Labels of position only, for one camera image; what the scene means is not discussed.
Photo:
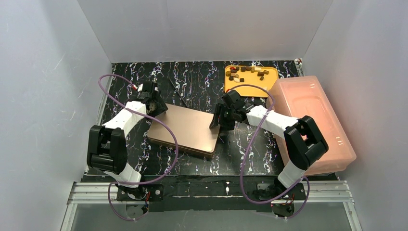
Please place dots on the aluminium frame rail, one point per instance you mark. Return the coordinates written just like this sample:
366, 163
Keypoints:
325, 191

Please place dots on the pink plastic storage box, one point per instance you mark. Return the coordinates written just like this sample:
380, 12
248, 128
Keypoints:
304, 96

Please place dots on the metal tweezers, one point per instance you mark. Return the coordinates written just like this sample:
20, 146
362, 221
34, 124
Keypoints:
177, 88

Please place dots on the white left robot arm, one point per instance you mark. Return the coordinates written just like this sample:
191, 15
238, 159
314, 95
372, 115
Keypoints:
107, 150

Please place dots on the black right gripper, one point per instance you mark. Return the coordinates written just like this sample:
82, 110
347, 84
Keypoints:
223, 115

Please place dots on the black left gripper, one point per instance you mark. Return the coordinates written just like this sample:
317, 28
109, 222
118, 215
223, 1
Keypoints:
158, 106

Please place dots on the brown chocolate box tray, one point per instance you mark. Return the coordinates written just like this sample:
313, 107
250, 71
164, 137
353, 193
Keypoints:
191, 153

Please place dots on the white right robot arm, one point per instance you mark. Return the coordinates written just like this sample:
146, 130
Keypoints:
304, 141

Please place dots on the rose gold box lid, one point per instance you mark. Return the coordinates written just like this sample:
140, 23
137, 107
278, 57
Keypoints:
191, 128

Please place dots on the yellow tray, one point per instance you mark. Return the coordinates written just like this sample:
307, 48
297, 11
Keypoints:
248, 81

